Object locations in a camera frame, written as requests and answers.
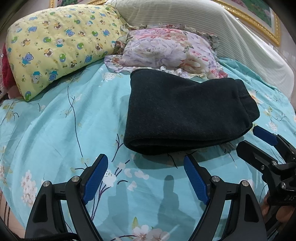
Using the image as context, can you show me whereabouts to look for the black knit pants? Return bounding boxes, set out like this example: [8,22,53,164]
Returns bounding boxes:
[123,69,260,155]

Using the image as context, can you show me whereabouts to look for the right hand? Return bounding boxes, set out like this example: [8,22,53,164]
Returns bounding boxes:
[261,192,295,223]

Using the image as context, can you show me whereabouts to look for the turquoise floral bed cover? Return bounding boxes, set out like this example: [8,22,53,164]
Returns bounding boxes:
[0,58,296,241]

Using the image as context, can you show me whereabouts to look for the white striped headboard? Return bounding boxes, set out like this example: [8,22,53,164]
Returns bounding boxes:
[107,0,295,98]

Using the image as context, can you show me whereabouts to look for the pink floral pillow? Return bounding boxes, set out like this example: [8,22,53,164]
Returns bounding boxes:
[104,24,228,80]

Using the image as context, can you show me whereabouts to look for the red cloth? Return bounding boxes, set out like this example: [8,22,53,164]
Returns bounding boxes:
[1,45,20,99]

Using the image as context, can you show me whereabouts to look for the yellow cartoon print pillow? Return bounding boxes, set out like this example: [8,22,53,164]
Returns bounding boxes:
[6,4,126,101]

